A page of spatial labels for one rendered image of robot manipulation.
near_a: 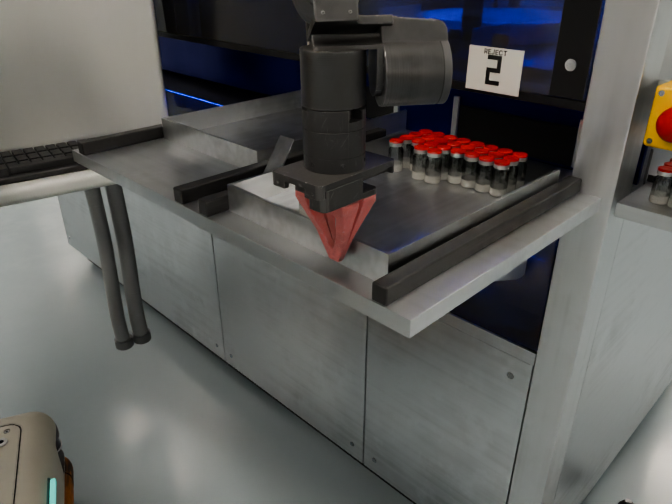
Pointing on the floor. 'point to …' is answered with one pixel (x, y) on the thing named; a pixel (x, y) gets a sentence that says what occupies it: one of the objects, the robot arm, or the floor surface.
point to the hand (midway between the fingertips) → (336, 252)
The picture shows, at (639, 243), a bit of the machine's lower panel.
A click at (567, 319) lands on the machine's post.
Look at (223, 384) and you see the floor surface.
